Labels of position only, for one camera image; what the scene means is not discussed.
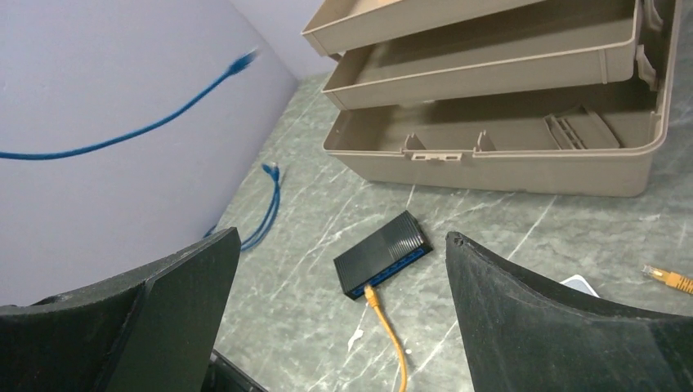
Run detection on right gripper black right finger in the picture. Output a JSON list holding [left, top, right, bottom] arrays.
[[445, 232, 692, 391]]

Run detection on black network switch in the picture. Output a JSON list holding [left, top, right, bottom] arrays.
[[333, 211, 433, 301]]

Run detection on blue ethernet cable long loop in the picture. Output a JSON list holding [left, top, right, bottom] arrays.
[[0, 48, 260, 162]]

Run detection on yellow ethernet cable on router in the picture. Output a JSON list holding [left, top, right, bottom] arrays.
[[642, 265, 693, 296]]

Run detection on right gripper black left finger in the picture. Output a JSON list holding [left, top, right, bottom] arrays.
[[1, 228, 240, 391]]

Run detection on yellow ethernet cable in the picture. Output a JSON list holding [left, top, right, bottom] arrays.
[[364, 284, 409, 392], [642, 265, 693, 296]]

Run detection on white mini router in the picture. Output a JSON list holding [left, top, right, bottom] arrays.
[[561, 274, 600, 298]]

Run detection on beige plastic toolbox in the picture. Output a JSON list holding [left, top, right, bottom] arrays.
[[303, 1, 683, 197]]

